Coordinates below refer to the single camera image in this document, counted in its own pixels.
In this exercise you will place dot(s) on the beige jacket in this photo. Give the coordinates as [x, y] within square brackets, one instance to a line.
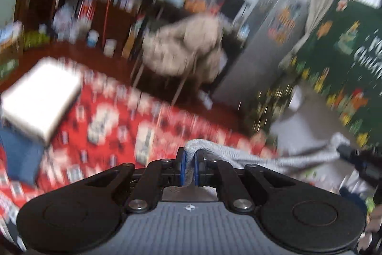
[185, 46]

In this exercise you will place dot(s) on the small christmas tree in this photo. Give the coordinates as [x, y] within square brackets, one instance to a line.
[268, 111]

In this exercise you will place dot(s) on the grey knit shirt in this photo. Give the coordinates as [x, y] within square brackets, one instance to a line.
[238, 155]

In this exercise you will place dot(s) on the blue jeans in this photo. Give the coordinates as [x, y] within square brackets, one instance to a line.
[21, 155]

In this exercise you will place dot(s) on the metal chair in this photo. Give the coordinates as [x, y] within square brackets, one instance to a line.
[179, 90]

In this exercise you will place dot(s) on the red patterned blanket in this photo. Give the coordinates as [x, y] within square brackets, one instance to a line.
[119, 129]

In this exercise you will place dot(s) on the grey fridge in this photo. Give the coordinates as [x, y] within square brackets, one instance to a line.
[262, 43]

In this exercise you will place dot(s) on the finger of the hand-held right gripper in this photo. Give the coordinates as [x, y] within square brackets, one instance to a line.
[347, 153]

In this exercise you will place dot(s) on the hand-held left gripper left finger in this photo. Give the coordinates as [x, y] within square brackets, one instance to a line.
[182, 167]

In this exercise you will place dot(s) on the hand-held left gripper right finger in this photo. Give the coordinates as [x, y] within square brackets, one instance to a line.
[196, 168]

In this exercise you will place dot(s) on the white crumpled bag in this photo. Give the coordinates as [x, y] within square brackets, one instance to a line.
[297, 99]

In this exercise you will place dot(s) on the green printed cloth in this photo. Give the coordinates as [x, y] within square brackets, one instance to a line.
[343, 63]

